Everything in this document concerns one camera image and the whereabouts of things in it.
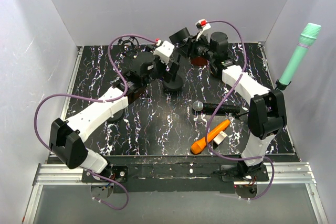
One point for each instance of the round-base stand for cream mic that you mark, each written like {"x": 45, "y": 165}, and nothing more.
{"x": 173, "y": 82}

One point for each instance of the small white blue box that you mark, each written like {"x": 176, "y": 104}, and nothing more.
{"x": 219, "y": 138}

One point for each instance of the brown metronome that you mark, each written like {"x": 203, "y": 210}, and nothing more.
{"x": 199, "y": 61}

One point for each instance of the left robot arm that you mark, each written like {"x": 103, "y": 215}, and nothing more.
{"x": 67, "y": 138}

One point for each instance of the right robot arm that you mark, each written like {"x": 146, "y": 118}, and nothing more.
{"x": 267, "y": 112}

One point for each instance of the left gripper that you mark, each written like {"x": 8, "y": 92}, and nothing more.
{"x": 167, "y": 74}

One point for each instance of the tripod stand for green mic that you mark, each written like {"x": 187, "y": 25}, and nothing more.
{"x": 273, "y": 89}

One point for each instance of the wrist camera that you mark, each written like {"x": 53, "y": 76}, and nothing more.
{"x": 164, "y": 50}
{"x": 203, "y": 26}

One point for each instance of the black silver-mesh microphone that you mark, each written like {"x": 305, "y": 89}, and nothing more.
{"x": 209, "y": 108}

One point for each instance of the aluminium rail frame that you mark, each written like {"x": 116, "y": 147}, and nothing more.
{"x": 299, "y": 173}

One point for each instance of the tripod shock-mount mic stand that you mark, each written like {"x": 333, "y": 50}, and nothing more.
{"x": 130, "y": 46}

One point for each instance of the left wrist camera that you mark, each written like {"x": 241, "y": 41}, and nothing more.
{"x": 164, "y": 50}

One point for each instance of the green microphone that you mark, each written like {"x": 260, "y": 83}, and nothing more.
{"x": 306, "y": 39}

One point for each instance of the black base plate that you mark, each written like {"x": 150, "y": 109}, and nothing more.
{"x": 177, "y": 173}

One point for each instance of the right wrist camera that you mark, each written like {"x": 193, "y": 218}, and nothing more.
{"x": 203, "y": 26}

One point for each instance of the orange microphone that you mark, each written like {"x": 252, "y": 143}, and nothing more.
{"x": 200, "y": 145}

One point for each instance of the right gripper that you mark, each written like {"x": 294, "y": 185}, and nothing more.
{"x": 190, "y": 48}

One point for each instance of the short round-base mic stand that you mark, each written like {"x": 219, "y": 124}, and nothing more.
{"x": 116, "y": 117}

